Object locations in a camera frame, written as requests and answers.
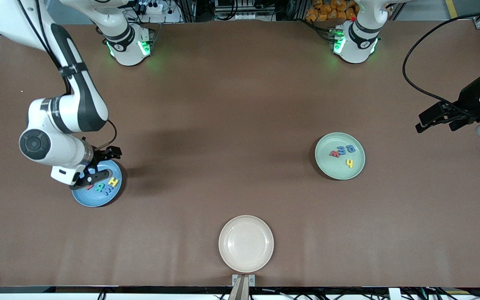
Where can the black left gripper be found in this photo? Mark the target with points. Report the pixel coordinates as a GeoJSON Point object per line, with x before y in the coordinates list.
{"type": "Point", "coordinates": [468, 101]}

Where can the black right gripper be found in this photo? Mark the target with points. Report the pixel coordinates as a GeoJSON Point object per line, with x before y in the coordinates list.
{"type": "Point", "coordinates": [99, 155]}

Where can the teal uppercase letter R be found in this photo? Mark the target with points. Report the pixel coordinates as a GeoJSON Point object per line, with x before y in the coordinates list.
{"type": "Point", "coordinates": [101, 186]}

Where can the blue uppercase letter W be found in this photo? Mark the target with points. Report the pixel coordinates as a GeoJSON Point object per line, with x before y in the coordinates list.
{"type": "Point", "coordinates": [107, 192]}

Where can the yellow uppercase letter H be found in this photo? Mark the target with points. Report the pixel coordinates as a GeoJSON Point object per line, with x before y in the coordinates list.
{"type": "Point", "coordinates": [113, 181]}

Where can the blue lowercase letter a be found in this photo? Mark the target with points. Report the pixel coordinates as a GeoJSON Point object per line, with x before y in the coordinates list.
{"type": "Point", "coordinates": [351, 148]}

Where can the yellow lowercase letter h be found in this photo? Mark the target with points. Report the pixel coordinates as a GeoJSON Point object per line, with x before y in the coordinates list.
{"type": "Point", "coordinates": [349, 163]}

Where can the blue lowercase letter m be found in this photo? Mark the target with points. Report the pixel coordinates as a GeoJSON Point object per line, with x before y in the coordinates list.
{"type": "Point", "coordinates": [341, 149]}

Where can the red lowercase letter m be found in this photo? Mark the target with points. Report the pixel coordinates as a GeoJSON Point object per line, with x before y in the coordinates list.
{"type": "Point", "coordinates": [334, 154]}

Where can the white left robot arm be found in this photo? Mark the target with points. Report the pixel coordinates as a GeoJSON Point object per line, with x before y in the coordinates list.
{"type": "Point", "coordinates": [356, 41]}

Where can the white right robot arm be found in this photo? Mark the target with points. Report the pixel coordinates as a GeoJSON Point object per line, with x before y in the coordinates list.
{"type": "Point", "coordinates": [36, 143]}

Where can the blue plate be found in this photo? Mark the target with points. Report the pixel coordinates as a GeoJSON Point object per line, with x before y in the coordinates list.
{"type": "Point", "coordinates": [94, 200]}

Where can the green plate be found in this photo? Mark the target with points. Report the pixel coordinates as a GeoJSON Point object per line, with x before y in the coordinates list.
{"type": "Point", "coordinates": [327, 166]}

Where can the cream plate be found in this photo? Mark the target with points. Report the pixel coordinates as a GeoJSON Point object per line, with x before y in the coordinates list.
{"type": "Point", "coordinates": [246, 243]}

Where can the white power strip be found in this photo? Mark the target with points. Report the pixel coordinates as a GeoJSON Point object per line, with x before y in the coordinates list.
{"type": "Point", "coordinates": [154, 7]}

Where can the orange snack bag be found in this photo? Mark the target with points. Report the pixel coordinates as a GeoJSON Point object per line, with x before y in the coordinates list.
{"type": "Point", "coordinates": [327, 9]}

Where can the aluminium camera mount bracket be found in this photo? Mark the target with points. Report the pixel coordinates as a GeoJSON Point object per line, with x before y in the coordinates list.
{"type": "Point", "coordinates": [243, 287]}

